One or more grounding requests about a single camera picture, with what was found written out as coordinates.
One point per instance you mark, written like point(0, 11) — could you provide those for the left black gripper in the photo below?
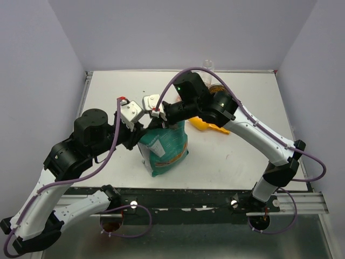
point(135, 135)

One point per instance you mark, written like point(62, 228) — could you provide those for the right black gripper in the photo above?
point(167, 122)

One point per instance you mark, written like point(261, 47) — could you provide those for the yellow plastic scoop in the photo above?
point(201, 125)

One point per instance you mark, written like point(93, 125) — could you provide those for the teal dog food bag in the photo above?
point(162, 149)

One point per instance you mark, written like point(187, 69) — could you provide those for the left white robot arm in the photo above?
point(39, 223)

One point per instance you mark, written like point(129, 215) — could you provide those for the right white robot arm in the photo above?
point(223, 109)

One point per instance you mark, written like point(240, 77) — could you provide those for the pink double pet bowl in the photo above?
point(185, 91)

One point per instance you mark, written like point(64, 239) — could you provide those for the clear water bottle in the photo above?
point(207, 77)

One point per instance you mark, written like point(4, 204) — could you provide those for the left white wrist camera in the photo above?
point(131, 113)

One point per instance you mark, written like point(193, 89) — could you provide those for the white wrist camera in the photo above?
point(131, 113)
point(150, 107)

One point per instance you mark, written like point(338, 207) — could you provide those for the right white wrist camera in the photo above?
point(150, 107)

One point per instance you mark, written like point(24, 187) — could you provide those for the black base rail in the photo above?
point(186, 206)

